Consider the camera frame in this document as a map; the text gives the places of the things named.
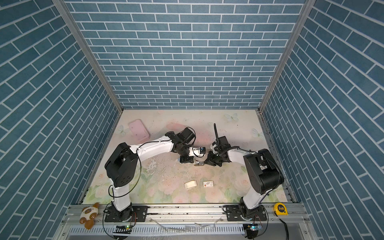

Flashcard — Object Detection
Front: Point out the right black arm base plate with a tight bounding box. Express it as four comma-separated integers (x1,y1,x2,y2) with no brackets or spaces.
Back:
222,204,268,222

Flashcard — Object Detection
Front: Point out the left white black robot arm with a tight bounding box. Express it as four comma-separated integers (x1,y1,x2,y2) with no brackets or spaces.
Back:
105,127,196,212

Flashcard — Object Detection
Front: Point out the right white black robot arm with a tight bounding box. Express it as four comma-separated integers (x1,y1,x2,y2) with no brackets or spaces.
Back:
204,124,284,211

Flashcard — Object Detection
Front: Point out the yellow tape measure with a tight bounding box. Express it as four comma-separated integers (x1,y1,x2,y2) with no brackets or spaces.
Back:
274,203,288,216

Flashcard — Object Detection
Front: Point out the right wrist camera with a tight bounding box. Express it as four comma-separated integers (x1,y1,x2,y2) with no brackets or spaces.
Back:
210,142,218,154

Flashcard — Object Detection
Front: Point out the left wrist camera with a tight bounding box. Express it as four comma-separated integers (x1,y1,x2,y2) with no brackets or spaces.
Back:
189,147,206,158

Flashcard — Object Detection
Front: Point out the white staple box sleeve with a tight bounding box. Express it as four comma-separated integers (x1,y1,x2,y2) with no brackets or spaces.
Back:
203,181,214,188

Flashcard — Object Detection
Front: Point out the white perforated cable duct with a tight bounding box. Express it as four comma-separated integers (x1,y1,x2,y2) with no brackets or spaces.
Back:
68,224,245,237

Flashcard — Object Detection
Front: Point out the brown white plush toy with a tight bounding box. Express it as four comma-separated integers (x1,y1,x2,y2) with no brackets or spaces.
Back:
79,203,100,230

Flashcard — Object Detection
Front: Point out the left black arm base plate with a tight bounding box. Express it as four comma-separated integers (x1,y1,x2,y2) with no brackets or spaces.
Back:
104,205,148,223

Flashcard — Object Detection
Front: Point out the aluminium front rail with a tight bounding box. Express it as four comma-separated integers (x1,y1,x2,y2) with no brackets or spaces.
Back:
54,203,317,240

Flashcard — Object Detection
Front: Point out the staple box tray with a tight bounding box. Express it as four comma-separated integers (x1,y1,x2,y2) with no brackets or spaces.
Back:
184,180,198,190

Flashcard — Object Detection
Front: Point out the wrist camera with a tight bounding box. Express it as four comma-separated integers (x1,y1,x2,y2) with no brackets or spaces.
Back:
210,142,218,154
189,147,206,158

